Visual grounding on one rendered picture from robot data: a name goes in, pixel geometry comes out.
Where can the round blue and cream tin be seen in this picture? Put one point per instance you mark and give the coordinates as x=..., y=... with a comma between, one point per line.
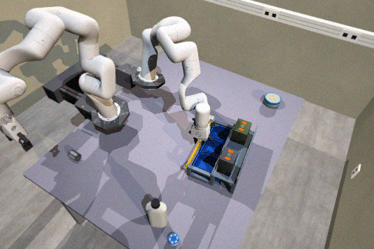
x=272, y=100

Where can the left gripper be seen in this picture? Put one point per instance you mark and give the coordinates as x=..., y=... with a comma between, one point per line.
x=202, y=134

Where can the grey metal rack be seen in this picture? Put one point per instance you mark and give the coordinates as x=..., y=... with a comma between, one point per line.
x=226, y=181

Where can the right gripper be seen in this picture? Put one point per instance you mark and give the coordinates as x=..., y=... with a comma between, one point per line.
x=13, y=130

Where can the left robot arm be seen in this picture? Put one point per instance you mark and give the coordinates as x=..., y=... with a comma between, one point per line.
x=166, y=33

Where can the white bottle with black cap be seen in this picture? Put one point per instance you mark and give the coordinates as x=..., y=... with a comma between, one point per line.
x=157, y=213

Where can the blue open bin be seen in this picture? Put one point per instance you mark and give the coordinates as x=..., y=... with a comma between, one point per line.
x=212, y=147
x=205, y=162
x=219, y=133

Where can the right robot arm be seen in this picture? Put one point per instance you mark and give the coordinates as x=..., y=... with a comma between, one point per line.
x=46, y=26

